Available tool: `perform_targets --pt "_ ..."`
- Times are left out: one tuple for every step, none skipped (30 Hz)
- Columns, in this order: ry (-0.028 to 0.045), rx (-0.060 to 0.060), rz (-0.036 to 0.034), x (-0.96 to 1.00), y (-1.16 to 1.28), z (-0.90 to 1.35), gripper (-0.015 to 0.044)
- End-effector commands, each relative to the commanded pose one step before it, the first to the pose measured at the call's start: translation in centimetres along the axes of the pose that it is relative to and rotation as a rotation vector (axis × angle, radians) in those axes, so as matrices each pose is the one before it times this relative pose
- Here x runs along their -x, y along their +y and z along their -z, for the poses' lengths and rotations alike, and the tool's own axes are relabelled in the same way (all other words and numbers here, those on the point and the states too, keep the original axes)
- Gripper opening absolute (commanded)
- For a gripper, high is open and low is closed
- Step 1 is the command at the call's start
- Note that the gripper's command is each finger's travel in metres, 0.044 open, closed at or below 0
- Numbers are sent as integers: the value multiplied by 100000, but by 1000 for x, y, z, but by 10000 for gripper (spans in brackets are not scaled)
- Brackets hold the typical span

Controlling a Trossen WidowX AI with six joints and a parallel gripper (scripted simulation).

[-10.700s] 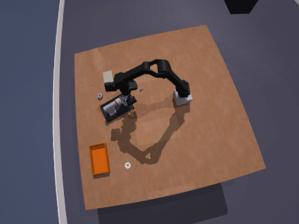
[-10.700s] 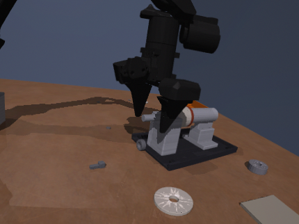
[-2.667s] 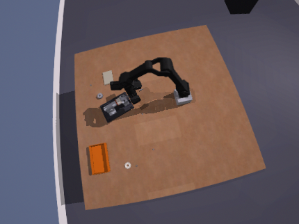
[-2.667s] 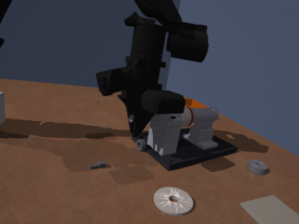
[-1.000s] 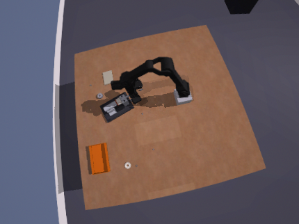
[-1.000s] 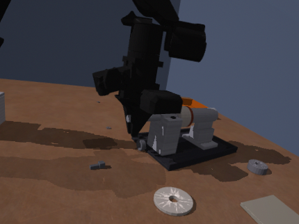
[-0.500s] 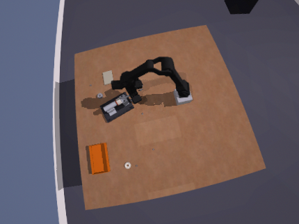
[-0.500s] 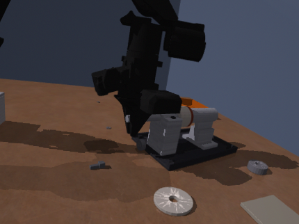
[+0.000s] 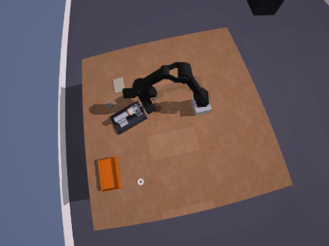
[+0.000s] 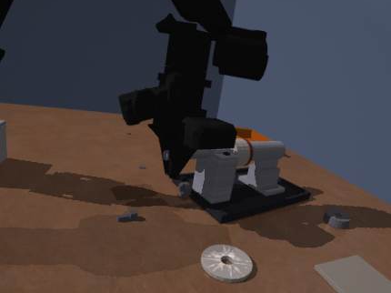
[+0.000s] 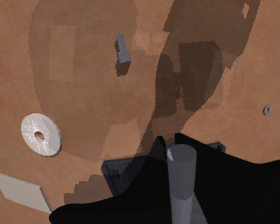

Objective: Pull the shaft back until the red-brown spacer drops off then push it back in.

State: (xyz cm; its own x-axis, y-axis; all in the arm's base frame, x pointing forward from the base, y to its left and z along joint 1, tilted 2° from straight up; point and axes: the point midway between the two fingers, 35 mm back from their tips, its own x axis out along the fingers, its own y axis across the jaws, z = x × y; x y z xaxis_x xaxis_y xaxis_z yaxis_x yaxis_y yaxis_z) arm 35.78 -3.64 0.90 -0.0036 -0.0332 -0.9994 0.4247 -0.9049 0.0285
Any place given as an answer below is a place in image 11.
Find grey flat washer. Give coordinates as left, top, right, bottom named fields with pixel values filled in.
left=21, top=113, right=62, bottom=156

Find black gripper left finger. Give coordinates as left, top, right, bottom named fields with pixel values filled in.
left=49, top=136, right=172, bottom=224

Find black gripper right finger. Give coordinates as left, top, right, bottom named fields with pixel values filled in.
left=174, top=132, right=280, bottom=224

